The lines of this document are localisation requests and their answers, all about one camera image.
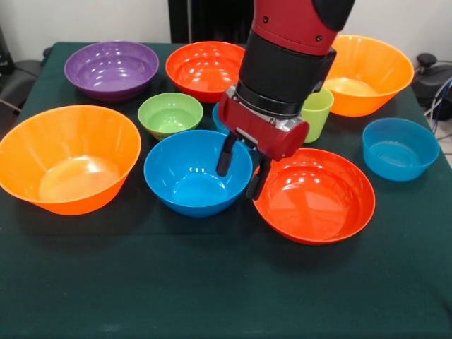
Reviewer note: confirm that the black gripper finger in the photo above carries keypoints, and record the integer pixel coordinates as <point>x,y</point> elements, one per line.
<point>224,162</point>
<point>255,187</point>

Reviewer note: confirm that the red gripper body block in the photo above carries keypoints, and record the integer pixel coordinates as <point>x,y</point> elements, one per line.
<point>254,130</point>

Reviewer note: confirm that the medium blue plastic bowl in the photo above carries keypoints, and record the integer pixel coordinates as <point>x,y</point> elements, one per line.
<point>190,190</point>

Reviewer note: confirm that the large orange plastic bowl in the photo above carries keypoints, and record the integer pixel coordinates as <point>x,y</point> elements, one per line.
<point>370,70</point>
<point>53,159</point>

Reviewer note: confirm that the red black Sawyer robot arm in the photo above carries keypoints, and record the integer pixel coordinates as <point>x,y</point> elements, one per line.
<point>282,70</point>

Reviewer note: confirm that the small blue plastic bowl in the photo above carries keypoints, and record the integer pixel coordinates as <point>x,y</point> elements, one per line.
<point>217,120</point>
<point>399,155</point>

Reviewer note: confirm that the red plastic bowl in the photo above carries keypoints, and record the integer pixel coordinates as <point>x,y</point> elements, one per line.
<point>318,201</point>
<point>201,70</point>

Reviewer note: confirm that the green plastic cup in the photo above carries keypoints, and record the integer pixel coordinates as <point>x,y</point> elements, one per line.
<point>318,120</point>

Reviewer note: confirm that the green plastic bowl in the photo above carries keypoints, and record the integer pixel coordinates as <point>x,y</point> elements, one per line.
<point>166,116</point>

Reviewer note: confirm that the purple plastic bowl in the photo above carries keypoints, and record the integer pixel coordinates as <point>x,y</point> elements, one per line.
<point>106,77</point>

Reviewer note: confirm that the dark green tablecloth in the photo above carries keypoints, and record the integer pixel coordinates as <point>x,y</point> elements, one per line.
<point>106,282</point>

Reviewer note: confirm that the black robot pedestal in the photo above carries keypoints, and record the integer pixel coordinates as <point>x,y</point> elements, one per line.
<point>205,21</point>

